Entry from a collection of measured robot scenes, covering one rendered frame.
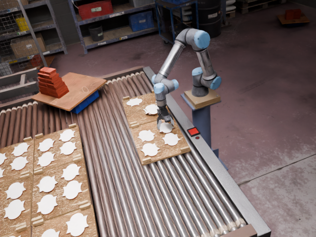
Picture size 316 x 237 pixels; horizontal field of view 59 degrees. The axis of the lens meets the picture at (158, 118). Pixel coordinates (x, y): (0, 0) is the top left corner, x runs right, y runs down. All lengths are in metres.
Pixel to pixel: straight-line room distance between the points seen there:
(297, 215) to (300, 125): 1.25
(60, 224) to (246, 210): 1.03
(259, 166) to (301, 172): 0.39
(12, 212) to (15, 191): 0.17
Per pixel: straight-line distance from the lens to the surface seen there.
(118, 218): 1.69
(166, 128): 2.10
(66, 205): 1.84
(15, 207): 1.99
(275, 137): 3.48
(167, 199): 1.70
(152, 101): 2.43
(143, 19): 6.37
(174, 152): 1.92
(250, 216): 1.65
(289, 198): 2.92
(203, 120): 2.59
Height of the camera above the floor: 2.29
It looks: 37 degrees down
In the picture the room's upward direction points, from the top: 10 degrees counter-clockwise
